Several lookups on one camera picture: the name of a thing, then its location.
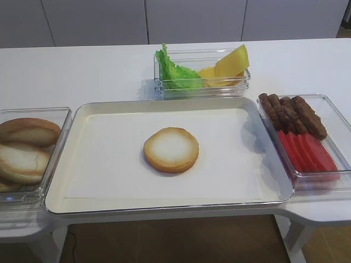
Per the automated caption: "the bottom bun on tray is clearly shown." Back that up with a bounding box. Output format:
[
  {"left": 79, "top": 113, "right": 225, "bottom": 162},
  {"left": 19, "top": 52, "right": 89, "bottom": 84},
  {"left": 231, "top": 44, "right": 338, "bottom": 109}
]
[{"left": 143, "top": 127, "right": 200, "bottom": 174}]

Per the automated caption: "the clear meat tomato container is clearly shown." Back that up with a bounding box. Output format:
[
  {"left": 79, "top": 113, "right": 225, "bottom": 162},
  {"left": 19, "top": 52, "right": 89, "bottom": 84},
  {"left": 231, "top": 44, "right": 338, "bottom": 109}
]
[{"left": 257, "top": 94, "right": 350, "bottom": 191}]

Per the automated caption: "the brown patty rightmost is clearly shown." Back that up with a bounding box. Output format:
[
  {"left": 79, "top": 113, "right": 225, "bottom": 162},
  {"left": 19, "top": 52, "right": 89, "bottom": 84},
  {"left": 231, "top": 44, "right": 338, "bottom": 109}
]
[{"left": 291, "top": 96, "right": 327, "bottom": 141}]

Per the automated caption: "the clear lettuce cheese container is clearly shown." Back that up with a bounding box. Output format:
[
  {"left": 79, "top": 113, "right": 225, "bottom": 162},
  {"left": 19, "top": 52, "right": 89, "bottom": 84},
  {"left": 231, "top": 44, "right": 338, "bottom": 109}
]
[{"left": 154, "top": 49, "right": 251, "bottom": 100}]

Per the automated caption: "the red tomato slice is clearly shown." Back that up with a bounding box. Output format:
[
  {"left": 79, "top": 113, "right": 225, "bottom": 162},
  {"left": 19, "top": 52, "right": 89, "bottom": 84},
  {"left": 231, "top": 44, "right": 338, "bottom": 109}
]
[
  {"left": 285, "top": 132, "right": 310, "bottom": 173},
  {"left": 301, "top": 133, "right": 338, "bottom": 172},
  {"left": 278, "top": 130, "right": 302, "bottom": 171},
  {"left": 295, "top": 135, "right": 318, "bottom": 172}
]

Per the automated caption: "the black floor cable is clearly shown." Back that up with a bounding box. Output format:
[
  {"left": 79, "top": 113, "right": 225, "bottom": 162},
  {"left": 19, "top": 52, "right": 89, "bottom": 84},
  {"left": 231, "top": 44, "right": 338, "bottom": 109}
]
[{"left": 68, "top": 231, "right": 77, "bottom": 263}]

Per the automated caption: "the clear bun container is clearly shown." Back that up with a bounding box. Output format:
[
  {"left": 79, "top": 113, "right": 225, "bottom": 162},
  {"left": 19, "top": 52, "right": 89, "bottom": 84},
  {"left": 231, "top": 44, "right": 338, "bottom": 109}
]
[{"left": 1, "top": 107, "right": 72, "bottom": 209}]

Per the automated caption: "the upright yellow cheese slice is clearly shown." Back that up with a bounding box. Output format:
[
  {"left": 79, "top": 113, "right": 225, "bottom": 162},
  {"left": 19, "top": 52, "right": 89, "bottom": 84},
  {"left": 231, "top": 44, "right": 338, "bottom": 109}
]
[{"left": 214, "top": 44, "right": 250, "bottom": 78}]

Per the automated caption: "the brown patty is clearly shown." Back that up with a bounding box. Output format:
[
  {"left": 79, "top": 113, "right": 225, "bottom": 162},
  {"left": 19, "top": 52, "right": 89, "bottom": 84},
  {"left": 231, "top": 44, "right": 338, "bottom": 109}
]
[
  {"left": 258, "top": 93, "right": 283, "bottom": 130},
  {"left": 268, "top": 94, "right": 296, "bottom": 134},
  {"left": 291, "top": 96, "right": 327, "bottom": 141},
  {"left": 280, "top": 96, "right": 308, "bottom": 135}
]

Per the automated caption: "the bun half middle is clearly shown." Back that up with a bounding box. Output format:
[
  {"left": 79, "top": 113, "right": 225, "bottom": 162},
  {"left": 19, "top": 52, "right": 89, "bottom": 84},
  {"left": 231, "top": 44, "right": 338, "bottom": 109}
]
[{"left": 1, "top": 142, "right": 50, "bottom": 184}]

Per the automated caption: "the green lettuce leaf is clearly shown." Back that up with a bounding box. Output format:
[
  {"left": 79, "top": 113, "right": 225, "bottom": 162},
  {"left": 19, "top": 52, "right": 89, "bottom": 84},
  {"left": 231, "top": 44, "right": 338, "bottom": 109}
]
[{"left": 156, "top": 43, "right": 203, "bottom": 89}]

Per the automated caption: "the brown patty leftmost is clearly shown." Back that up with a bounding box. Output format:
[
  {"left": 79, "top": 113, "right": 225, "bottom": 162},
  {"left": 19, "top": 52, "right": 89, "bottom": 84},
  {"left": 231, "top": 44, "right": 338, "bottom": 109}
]
[{"left": 258, "top": 93, "right": 283, "bottom": 130}]

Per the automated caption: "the white serving tray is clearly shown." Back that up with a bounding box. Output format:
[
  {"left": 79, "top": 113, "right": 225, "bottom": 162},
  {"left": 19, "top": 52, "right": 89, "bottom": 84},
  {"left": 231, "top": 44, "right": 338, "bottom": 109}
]
[{"left": 44, "top": 97, "right": 294, "bottom": 218}]

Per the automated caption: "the top bun upper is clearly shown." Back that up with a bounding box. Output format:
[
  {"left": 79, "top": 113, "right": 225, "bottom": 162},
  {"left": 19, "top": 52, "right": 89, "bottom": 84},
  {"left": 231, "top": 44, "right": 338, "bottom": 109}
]
[{"left": 1, "top": 118, "right": 61, "bottom": 148}]

